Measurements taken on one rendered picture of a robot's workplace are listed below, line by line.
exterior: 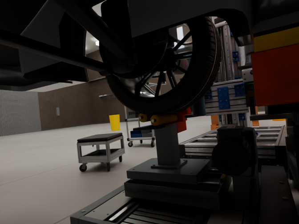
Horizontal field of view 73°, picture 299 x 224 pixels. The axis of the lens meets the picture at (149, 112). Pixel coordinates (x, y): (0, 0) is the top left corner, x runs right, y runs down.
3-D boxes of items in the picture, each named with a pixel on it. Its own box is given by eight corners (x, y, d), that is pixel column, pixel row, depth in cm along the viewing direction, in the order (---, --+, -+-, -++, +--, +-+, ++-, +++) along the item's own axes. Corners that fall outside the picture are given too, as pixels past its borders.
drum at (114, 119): (123, 129, 760) (121, 113, 760) (115, 130, 728) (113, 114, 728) (115, 130, 783) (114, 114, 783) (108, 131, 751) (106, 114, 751)
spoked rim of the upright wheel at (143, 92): (135, -12, 108) (217, 25, 88) (156, 6, 128) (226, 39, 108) (99, 72, 123) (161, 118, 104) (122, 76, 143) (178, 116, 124)
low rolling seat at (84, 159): (110, 172, 194) (107, 137, 194) (77, 173, 203) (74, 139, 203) (126, 161, 235) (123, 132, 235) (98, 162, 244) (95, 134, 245)
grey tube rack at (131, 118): (126, 147, 330) (120, 87, 331) (140, 142, 367) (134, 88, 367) (155, 147, 304) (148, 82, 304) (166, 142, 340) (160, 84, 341)
